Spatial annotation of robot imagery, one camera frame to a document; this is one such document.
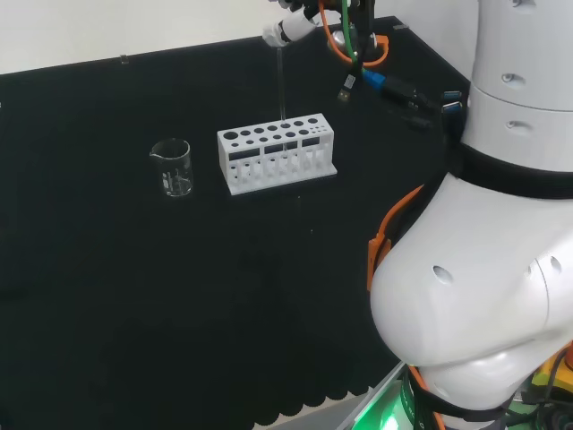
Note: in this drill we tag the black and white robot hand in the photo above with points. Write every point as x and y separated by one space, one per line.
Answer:
297 24

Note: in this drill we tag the clear glass beaker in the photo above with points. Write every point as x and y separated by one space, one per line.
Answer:
177 179

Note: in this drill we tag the clear glass rod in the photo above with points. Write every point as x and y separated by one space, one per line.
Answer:
281 89

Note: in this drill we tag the clear acrylic clip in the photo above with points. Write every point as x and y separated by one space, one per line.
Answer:
124 59
399 27

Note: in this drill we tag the yellow stop button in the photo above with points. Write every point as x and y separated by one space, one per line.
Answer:
544 374

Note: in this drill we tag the black cloth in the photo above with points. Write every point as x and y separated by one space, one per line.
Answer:
134 291

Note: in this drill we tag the white test tube rack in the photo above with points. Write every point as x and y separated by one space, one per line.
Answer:
242 141

